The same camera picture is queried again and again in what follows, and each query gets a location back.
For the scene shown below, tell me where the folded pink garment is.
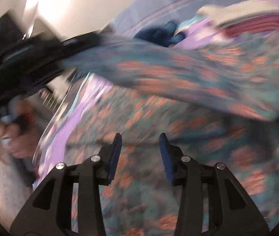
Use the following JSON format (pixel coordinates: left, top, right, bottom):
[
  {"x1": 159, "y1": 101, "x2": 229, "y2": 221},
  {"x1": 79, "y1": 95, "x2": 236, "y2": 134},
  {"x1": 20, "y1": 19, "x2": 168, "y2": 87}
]
[{"x1": 223, "y1": 14, "x2": 279, "y2": 37}]

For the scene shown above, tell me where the folded cream garment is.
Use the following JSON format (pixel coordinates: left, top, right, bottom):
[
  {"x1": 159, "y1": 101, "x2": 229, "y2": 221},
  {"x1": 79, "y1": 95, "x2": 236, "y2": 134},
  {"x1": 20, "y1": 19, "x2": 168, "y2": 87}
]
[{"x1": 196, "y1": 0, "x2": 279, "y2": 27}]

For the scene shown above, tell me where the teal floral shirt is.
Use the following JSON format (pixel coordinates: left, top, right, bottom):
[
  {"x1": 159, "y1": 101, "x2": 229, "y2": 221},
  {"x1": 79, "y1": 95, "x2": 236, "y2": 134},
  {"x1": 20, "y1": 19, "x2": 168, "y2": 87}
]
[{"x1": 62, "y1": 33, "x2": 279, "y2": 235}]

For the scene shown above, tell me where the person's left hand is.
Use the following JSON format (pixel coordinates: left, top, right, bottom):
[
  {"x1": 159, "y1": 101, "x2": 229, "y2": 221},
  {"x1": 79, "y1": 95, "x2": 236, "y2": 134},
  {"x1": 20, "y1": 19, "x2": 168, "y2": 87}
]
[{"x1": 0, "y1": 100, "x2": 40, "y2": 163}]

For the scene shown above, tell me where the navy star plush toy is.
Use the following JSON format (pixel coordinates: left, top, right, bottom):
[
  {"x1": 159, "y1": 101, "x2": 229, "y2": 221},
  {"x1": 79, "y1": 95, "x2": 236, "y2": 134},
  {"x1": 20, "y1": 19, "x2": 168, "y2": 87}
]
[{"x1": 134, "y1": 21, "x2": 186, "y2": 47}]

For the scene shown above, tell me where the knit sweater left forearm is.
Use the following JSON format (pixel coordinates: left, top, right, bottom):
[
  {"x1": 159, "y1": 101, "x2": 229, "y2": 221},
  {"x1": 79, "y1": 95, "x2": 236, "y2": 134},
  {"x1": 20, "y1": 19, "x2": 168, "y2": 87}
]
[{"x1": 0, "y1": 157, "x2": 32, "y2": 230}]

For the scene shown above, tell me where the purple floral bedsheet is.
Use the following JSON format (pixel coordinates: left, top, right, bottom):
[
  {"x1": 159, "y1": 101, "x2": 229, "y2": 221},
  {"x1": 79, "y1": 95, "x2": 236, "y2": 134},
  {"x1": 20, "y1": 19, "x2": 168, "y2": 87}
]
[{"x1": 32, "y1": 0, "x2": 279, "y2": 190}]

